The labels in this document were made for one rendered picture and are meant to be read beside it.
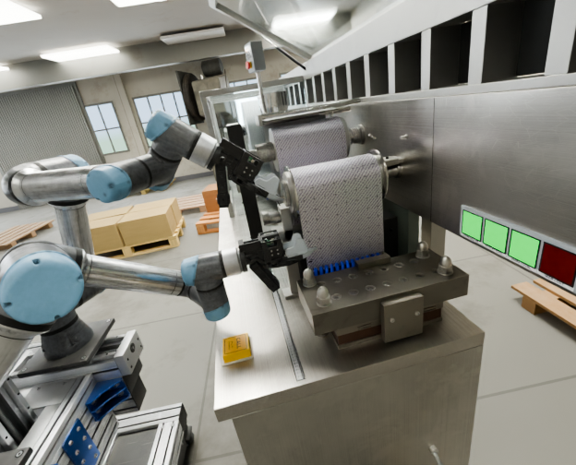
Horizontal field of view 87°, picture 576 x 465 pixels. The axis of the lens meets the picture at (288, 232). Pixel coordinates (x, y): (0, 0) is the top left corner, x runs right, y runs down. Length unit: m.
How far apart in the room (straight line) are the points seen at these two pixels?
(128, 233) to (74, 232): 3.08
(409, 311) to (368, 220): 0.27
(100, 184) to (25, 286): 0.23
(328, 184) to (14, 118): 9.56
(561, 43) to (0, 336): 0.96
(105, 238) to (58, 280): 3.70
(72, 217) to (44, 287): 0.53
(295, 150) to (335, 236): 0.32
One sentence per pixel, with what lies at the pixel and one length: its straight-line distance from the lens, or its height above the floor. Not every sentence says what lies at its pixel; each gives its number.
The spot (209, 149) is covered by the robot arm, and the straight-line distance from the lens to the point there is 0.76.
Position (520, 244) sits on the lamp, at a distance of 0.67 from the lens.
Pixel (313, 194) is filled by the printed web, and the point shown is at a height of 1.25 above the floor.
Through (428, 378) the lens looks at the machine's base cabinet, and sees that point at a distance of 0.91.
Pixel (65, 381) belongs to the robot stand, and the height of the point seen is 0.73.
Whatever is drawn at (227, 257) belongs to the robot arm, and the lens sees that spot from 0.81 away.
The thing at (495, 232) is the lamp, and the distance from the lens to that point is 0.70.
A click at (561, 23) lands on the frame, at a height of 1.52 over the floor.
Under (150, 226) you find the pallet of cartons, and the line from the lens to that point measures 4.18.
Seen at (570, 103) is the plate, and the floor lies 1.42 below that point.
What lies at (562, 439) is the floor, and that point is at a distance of 1.95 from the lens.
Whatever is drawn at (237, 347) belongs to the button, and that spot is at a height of 0.92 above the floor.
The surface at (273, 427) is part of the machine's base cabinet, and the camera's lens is 0.84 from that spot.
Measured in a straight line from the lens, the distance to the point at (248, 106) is 1.79.
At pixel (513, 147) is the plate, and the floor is 1.35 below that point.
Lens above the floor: 1.48
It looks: 23 degrees down
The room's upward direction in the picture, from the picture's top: 10 degrees counter-clockwise
